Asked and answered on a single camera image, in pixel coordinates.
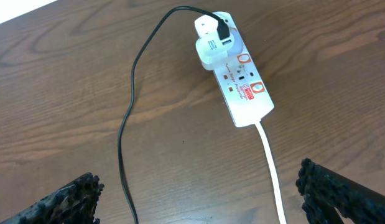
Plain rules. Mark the white USB charger adapter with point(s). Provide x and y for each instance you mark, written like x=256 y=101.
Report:
x=212 y=50

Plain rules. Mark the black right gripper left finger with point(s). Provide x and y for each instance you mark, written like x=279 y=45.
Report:
x=74 y=203

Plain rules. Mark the white power strip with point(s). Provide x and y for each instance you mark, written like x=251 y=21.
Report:
x=243 y=89

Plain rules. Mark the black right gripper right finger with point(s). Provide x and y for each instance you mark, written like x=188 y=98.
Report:
x=328 y=197

